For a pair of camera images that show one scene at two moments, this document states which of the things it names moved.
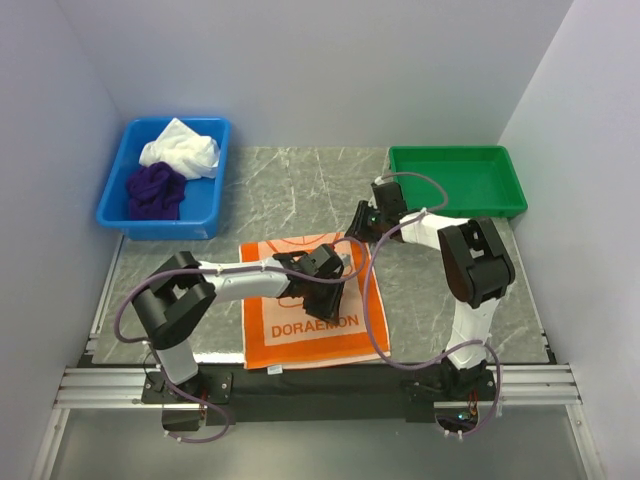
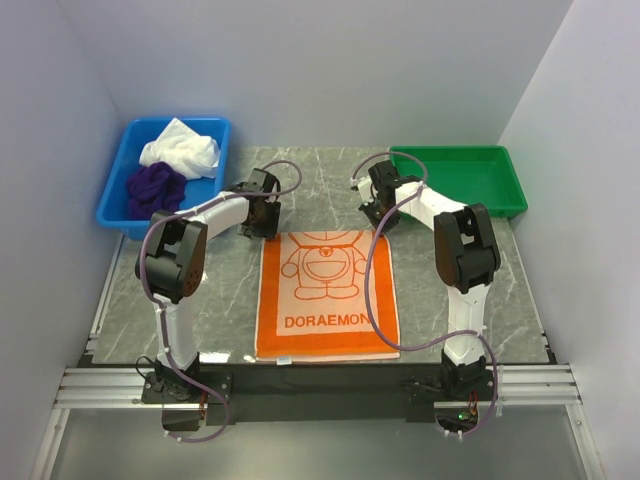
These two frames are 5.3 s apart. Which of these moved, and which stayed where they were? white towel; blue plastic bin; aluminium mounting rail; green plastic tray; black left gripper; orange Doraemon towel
Moved: black left gripper; orange Doraemon towel
Stayed: white towel; blue plastic bin; aluminium mounting rail; green plastic tray
